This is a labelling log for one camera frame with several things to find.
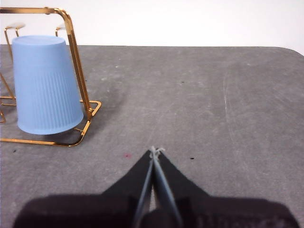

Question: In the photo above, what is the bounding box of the gold wire cup rack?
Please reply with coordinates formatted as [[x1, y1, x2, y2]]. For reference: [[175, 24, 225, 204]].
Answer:
[[0, 7, 102, 147]]

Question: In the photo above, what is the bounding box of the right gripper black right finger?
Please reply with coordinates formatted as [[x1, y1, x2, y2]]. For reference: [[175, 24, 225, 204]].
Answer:
[[152, 146, 300, 228]]

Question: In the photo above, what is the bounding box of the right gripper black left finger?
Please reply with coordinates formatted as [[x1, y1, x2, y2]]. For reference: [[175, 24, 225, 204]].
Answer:
[[13, 148, 155, 228]]

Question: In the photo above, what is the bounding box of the blue ribbed plastic cup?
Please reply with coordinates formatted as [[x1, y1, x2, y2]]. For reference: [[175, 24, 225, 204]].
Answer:
[[11, 35, 84, 135]]

